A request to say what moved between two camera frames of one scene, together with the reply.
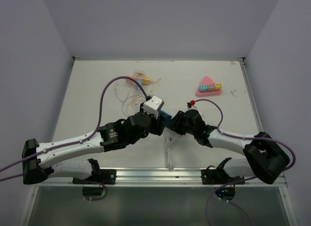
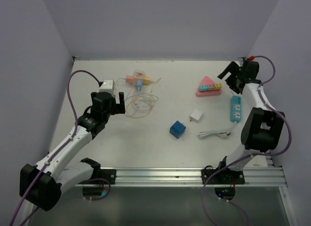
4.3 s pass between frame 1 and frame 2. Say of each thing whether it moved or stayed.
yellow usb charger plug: stayed
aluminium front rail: stayed
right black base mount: stayed
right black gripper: moved
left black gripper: moved
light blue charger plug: stayed
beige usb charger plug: stayed
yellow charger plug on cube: stayed
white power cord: moved
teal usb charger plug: stayed
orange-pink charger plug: stayed
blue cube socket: moved
